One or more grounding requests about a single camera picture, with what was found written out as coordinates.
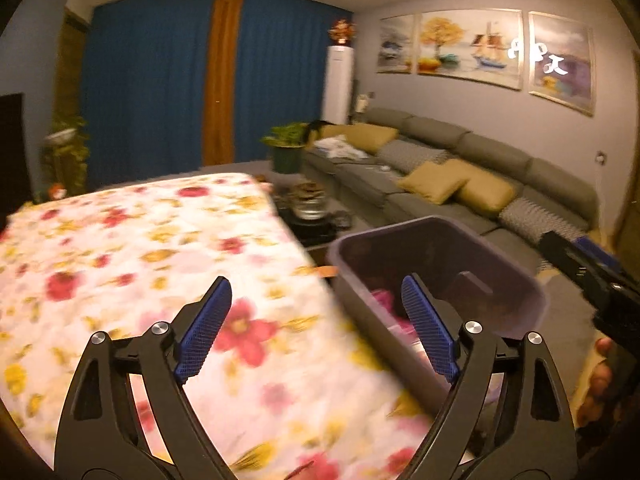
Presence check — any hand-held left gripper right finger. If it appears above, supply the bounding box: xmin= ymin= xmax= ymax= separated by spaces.
xmin=401 ymin=274 xmax=576 ymax=480

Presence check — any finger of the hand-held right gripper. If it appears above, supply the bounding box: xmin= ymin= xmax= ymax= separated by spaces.
xmin=572 ymin=237 xmax=626 ymax=271
xmin=537 ymin=231 xmax=608 ymax=291

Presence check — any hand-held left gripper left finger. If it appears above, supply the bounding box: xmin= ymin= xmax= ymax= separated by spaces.
xmin=54 ymin=275 xmax=236 ymax=480

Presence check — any small pink plastic bag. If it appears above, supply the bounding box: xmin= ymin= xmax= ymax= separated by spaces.
xmin=372 ymin=287 xmax=408 ymax=318

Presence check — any grey plastic bin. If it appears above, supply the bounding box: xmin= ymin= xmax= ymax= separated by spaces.
xmin=326 ymin=215 xmax=550 ymax=396

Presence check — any person's right hand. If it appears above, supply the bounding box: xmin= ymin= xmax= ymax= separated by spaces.
xmin=577 ymin=338 xmax=618 ymax=428

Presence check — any grey patterned cushion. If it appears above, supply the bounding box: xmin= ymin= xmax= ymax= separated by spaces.
xmin=497 ymin=197 xmax=586 ymax=246
xmin=376 ymin=140 xmax=448 ymax=173

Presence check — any wooden door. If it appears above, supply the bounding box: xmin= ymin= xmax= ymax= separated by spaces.
xmin=612 ymin=50 xmax=640 ymax=261

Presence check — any floral tablecloth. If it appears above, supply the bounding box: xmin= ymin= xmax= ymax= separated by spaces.
xmin=0 ymin=172 xmax=436 ymax=480

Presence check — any mustard cushion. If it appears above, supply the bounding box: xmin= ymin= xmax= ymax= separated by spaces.
xmin=456 ymin=165 xmax=517 ymax=218
xmin=320 ymin=124 xmax=399 ymax=155
xmin=397 ymin=160 xmax=471 ymax=206

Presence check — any grey sectional sofa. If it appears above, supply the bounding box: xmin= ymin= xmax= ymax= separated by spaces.
xmin=302 ymin=107 xmax=601 ymax=261

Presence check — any kettle on tea tray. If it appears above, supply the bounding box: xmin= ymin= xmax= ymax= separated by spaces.
xmin=272 ymin=185 xmax=353 ymax=251

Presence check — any glass teapot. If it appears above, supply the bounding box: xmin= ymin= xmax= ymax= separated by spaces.
xmin=295 ymin=187 xmax=328 ymax=221

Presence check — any potted plant dark green pot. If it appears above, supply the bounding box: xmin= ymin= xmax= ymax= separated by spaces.
xmin=260 ymin=122 xmax=311 ymax=175

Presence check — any purple landscape painting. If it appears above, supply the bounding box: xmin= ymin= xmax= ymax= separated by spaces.
xmin=527 ymin=11 xmax=597 ymax=117

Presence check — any white cloth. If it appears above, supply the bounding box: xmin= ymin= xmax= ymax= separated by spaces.
xmin=314 ymin=135 xmax=368 ymax=158

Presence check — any trailing plant on stand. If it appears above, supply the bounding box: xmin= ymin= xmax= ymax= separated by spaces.
xmin=42 ymin=115 xmax=91 ymax=196

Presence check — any wide sailboat tree painting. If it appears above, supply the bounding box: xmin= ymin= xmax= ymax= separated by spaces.
xmin=416 ymin=8 xmax=524 ymax=91

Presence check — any orange curtain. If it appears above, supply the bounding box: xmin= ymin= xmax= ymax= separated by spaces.
xmin=202 ymin=0 xmax=246 ymax=167

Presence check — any blue curtain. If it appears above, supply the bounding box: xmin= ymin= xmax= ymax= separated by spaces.
xmin=80 ymin=0 xmax=216 ymax=193
xmin=235 ymin=0 xmax=356 ymax=163

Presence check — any black flat television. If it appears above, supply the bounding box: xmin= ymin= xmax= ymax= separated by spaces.
xmin=0 ymin=92 xmax=26 ymax=231

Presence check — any white standing air conditioner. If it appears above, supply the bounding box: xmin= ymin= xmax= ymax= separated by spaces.
xmin=321 ymin=45 xmax=355 ymax=125

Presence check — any small landscape painting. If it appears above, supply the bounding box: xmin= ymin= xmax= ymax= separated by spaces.
xmin=376 ymin=14 xmax=417 ymax=75

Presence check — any orange flower decoration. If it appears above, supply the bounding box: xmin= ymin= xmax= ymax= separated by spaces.
xmin=327 ymin=19 xmax=357 ymax=46

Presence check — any wooden wall panel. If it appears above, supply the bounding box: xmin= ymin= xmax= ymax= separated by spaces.
xmin=52 ymin=7 xmax=91 ymax=126

